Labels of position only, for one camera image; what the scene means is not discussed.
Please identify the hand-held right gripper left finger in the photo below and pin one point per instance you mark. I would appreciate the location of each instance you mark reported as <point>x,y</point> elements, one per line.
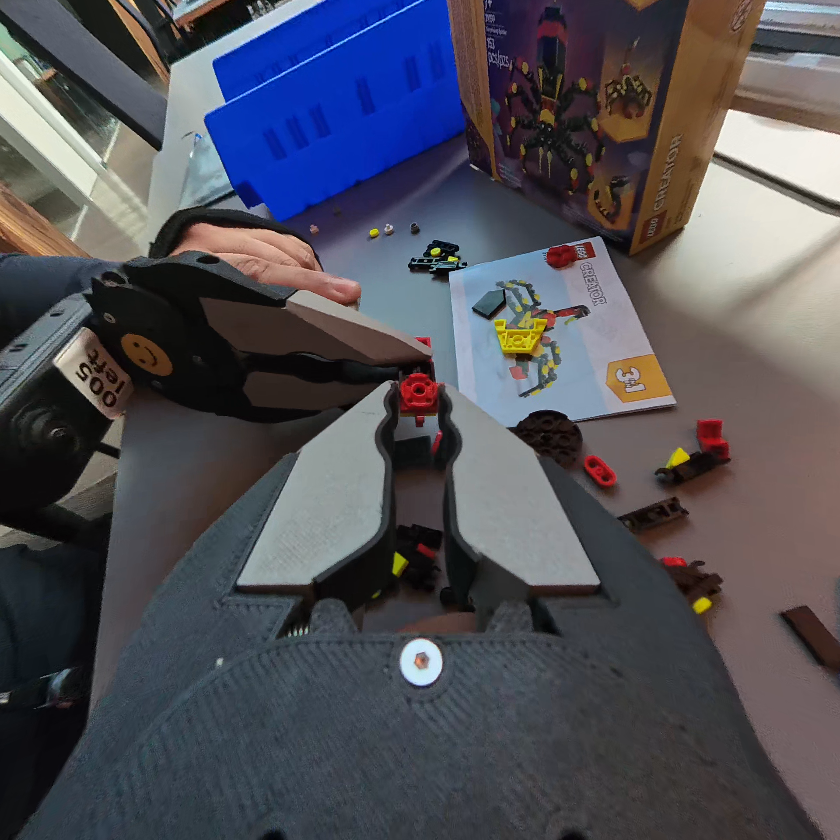
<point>315,519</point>

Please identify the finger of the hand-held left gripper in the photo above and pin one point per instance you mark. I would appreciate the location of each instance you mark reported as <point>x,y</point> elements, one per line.
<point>309,390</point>
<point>315,335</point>

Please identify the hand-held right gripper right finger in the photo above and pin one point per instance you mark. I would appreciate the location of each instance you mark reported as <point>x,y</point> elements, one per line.
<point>525,519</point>

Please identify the pile of lego pieces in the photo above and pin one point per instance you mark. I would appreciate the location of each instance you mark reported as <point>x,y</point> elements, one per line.
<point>545,433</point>

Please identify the red yellow black lego model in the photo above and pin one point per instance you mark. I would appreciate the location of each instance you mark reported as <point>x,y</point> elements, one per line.
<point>420,394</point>

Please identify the person's left forearm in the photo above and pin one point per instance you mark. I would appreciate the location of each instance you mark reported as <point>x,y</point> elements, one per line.
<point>53,295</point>

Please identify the purple lego set box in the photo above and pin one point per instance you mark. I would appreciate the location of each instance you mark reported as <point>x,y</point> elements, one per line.
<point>604,105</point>

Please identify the person's left hand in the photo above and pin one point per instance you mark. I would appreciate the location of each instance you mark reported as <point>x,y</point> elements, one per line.
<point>250,250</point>

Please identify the open spider instruction booklet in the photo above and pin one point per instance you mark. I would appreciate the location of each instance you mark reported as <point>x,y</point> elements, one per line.
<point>551,341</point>

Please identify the blue plastic bin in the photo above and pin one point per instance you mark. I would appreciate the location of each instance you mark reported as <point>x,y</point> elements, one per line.
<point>341,105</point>

